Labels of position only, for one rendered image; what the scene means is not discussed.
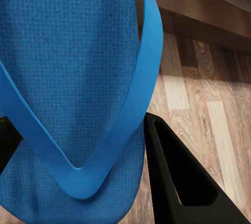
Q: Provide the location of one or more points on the sandal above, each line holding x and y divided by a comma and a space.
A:
76, 85

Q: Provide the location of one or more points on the bed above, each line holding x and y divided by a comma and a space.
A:
223, 23

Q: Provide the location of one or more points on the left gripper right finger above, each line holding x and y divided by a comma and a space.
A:
183, 192

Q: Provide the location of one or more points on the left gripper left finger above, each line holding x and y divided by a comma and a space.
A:
9, 141

